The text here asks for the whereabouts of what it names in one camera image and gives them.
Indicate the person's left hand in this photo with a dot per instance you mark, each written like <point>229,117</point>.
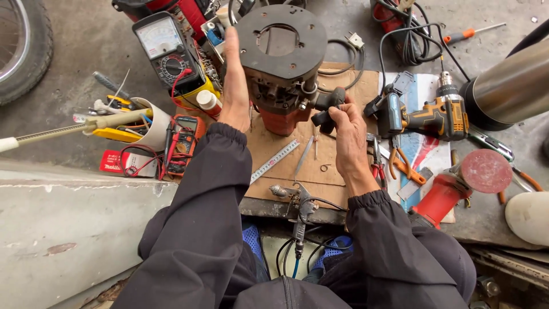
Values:
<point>235,103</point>

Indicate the person's right hand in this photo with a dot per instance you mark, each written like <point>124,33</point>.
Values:
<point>354,146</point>

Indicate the person's right fingers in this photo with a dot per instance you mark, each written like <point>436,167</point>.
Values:
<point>347,113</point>

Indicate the person's left fingers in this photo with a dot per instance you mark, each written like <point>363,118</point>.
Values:
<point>231,51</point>

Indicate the red and black router tool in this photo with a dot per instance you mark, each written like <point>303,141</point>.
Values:
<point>278,47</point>

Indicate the small metal pin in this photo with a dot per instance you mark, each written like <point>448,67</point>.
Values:
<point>316,146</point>

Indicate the yellow plastic container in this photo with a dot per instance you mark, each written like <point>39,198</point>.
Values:
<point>195,92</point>

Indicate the white glue bottle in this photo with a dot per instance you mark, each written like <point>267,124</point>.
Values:
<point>209,102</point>

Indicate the thin metal blade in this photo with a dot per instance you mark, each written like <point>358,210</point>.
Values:
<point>303,156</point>

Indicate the black analog multimeter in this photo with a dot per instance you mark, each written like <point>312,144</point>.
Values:
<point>167,51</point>

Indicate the brown cardboard sheet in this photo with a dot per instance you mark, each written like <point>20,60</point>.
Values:
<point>278,150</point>

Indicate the white blue red printed sheet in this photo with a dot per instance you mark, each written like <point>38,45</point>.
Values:
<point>418,148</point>

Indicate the white folding ruler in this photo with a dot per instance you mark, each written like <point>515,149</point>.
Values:
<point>274,161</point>

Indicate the flat steel scraper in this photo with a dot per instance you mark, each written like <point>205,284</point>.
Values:
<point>414,184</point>

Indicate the metal air blow gun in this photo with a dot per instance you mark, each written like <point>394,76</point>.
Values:
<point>302,201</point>

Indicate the white pipe tool holder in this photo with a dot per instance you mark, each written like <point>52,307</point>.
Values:
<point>158,124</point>

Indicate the orange digital multimeter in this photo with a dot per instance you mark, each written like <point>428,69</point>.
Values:
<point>185,143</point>

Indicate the red angle grinder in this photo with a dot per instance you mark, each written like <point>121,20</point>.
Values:
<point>441,193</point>

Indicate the blue mesh shoe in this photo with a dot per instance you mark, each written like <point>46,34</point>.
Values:
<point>253,240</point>
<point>332,253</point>

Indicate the green utility knife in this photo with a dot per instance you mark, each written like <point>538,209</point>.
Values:
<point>493,145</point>

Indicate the red and white small box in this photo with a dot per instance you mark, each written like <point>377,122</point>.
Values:
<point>112,162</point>

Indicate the shiny steel exhaust pipe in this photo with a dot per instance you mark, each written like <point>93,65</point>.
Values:
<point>510,86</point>

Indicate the person's dark jacket body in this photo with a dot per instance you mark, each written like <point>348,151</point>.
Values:
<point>291,292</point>

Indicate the motorbike wheel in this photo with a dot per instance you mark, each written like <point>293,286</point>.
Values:
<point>30,47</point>

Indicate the white rounded stone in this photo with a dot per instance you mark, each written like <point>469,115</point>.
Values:
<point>529,219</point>

